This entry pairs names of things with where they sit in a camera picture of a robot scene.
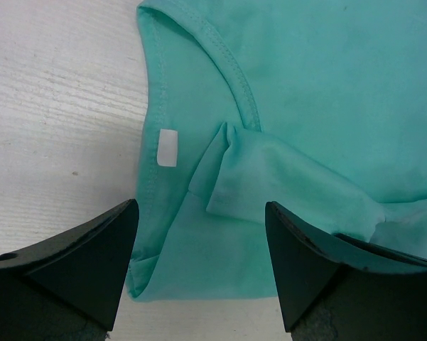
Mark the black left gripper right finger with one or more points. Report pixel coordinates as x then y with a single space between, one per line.
336 287

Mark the teal t-shirt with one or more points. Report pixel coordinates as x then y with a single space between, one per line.
318 105

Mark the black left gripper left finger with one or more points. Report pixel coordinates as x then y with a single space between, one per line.
68 287

